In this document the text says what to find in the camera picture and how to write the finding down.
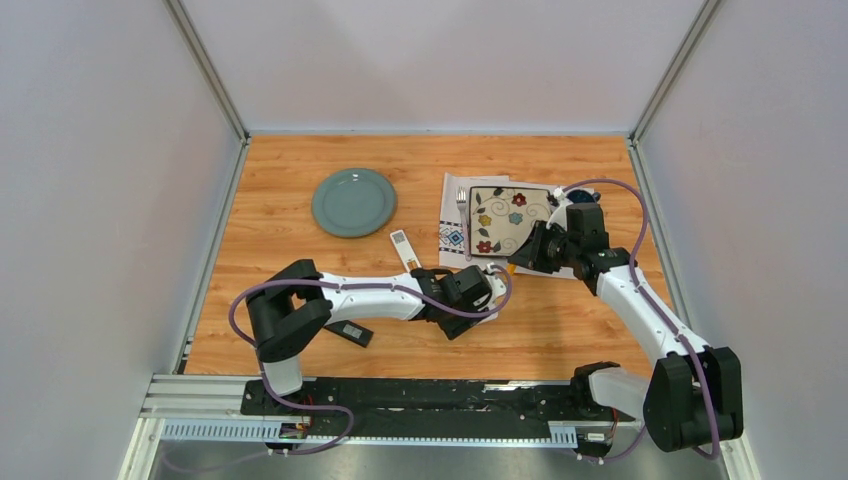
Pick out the short white remote control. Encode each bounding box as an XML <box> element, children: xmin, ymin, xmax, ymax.
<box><xmin>474</xmin><ymin>308</ymin><xmax>499</xmax><ymax>324</ymax></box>

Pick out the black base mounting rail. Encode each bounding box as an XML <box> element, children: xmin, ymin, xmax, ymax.
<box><xmin>239</xmin><ymin>377</ymin><xmax>634</xmax><ymax>457</ymax></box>

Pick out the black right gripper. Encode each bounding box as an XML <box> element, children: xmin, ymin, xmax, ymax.
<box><xmin>509</xmin><ymin>220</ymin><xmax>579</xmax><ymax>274</ymax></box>

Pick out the teal round plate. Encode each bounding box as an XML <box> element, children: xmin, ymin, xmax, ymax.
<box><xmin>311</xmin><ymin>168</ymin><xmax>398</xmax><ymax>238</ymax></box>

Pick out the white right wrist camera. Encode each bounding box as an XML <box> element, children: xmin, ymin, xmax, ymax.
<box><xmin>546</xmin><ymin>187</ymin><xmax>572</xmax><ymax>229</ymax></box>

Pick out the long white remote control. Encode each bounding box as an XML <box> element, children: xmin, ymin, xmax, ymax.
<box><xmin>390</xmin><ymin>230</ymin><xmax>422</xmax><ymax>272</ymax></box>

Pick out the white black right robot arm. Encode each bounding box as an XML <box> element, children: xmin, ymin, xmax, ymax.
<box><xmin>507</xmin><ymin>203</ymin><xmax>744</xmax><ymax>452</ymax></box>

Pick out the white patterned placemat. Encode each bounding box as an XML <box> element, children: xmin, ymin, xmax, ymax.
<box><xmin>438</xmin><ymin>173</ymin><xmax>565</xmax><ymax>268</ymax></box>

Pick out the floral square ceramic plate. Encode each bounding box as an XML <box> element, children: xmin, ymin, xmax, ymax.
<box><xmin>469</xmin><ymin>186</ymin><xmax>552</xmax><ymax>257</ymax></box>

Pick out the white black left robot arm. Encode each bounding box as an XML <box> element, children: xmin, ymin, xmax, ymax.
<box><xmin>232</xmin><ymin>259</ymin><xmax>512</xmax><ymax>415</ymax></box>

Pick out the silver fork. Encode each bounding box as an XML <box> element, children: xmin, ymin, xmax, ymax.
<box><xmin>456</xmin><ymin>186</ymin><xmax>472</xmax><ymax>262</ymax></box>

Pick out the aluminium frame rail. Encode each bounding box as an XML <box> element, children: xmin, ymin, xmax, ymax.
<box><xmin>140</xmin><ymin>374</ymin><xmax>257</xmax><ymax>420</ymax></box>

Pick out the black remote control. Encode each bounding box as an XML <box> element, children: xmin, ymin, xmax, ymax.
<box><xmin>324</xmin><ymin>320</ymin><xmax>374</xmax><ymax>348</ymax></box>

